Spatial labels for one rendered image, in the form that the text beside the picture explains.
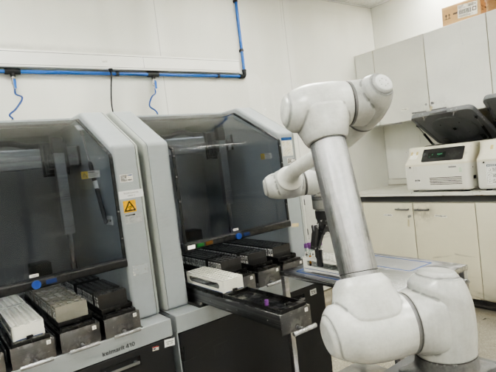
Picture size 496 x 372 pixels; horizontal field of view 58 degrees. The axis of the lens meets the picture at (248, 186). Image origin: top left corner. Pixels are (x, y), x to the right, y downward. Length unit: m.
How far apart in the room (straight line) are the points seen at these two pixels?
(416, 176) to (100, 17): 2.63
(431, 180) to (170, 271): 2.46
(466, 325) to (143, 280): 1.19
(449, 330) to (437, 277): 0.13
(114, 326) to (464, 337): 1.16
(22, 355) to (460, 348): 1.31
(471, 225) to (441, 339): 2.53
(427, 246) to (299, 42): 2.03
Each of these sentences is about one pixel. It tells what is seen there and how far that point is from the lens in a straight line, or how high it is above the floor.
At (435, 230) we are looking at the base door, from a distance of 3.86.
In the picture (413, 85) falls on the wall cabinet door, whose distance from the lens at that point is 4.19.
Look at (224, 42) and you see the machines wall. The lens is 3.59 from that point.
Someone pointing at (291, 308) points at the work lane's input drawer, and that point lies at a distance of 1.54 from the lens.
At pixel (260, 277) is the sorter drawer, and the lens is 2.08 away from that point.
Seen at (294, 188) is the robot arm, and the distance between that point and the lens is 1.72.
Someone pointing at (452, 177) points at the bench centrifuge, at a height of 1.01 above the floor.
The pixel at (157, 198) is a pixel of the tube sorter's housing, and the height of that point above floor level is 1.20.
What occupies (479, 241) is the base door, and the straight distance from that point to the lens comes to 3.71.
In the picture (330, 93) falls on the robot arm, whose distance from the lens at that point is 1.26.
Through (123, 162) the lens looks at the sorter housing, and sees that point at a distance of 1.83.
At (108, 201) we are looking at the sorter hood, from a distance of 1.79.
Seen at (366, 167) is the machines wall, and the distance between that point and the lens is 4.52.
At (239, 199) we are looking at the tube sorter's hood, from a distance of 2.07.
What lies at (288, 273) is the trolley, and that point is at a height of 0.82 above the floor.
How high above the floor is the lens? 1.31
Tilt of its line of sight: 3 degrees down
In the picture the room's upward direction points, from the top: 7 degrees counter-clockwise
